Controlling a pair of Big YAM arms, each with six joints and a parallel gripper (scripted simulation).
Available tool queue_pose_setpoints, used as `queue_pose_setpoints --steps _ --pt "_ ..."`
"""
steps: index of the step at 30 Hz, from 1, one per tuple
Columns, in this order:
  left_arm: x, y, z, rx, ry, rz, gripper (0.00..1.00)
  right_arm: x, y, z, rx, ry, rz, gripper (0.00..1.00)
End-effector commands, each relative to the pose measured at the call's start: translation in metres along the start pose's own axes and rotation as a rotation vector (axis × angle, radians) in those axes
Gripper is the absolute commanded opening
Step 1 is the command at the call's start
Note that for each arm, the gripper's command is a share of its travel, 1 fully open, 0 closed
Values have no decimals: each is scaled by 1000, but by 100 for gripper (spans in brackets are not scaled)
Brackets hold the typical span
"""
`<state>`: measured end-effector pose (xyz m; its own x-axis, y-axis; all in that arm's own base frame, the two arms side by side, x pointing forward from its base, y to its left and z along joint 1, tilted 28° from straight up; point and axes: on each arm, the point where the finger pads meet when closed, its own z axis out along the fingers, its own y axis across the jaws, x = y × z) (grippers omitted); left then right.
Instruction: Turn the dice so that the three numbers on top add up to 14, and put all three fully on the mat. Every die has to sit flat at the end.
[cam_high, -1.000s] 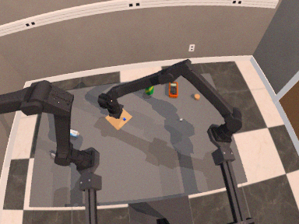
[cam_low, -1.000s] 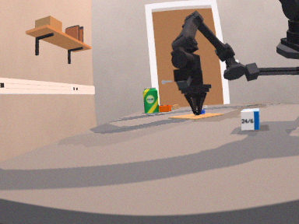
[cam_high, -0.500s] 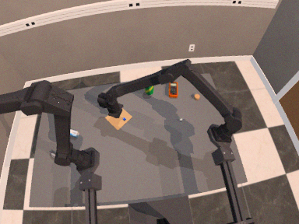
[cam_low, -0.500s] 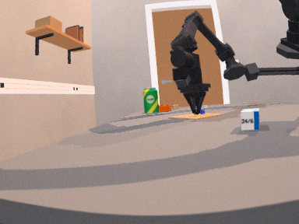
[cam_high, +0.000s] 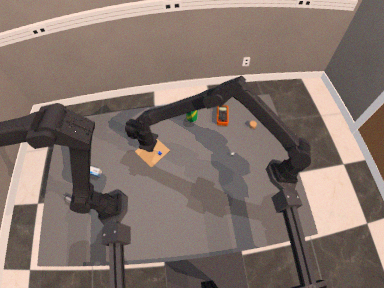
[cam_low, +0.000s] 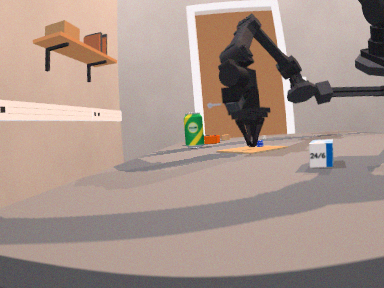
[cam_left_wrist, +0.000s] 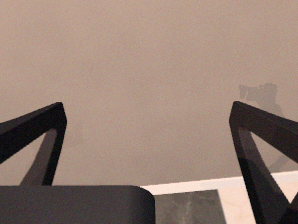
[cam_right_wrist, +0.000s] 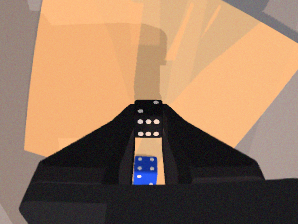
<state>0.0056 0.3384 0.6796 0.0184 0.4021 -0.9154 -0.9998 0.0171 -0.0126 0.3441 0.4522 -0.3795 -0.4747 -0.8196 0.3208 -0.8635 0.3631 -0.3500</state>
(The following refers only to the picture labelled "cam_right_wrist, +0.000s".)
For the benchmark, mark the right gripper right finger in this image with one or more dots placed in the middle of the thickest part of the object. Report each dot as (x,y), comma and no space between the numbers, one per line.
(200,157)

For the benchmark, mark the orange flat mat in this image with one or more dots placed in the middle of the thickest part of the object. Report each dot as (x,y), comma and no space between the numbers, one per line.
(216,66)

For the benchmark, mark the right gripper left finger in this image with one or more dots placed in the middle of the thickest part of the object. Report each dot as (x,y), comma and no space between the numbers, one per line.
(96,156)

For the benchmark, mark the black die with white pips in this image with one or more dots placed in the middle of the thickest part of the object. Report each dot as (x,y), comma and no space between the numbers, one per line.
(148,118)

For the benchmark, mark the blue die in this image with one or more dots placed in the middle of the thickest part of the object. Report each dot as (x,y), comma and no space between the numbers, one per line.
(145,170)

